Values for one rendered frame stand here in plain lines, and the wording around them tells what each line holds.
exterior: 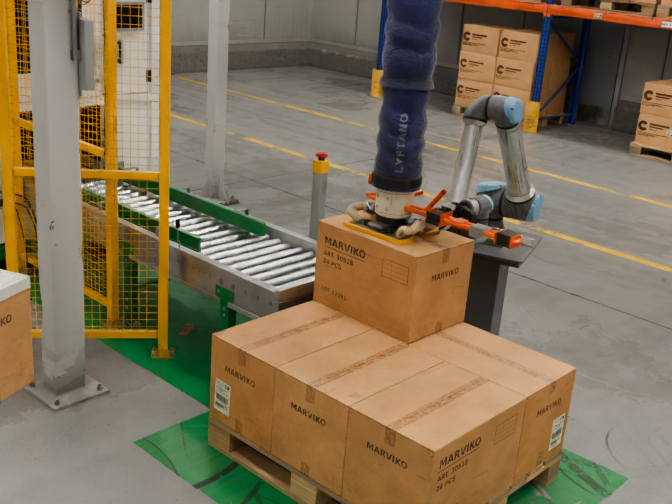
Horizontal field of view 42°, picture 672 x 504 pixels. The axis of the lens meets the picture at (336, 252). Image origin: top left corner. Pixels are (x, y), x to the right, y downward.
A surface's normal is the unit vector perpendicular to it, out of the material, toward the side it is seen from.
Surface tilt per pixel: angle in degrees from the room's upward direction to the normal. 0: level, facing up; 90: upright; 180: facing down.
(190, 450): 0
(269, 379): 90
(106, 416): 0
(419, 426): 0
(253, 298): 90
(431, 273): 90
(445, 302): 90
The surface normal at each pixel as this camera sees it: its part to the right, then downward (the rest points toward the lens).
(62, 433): 0.07, -0.94
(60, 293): 0.72, 0.28
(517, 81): -0.70, 0.22
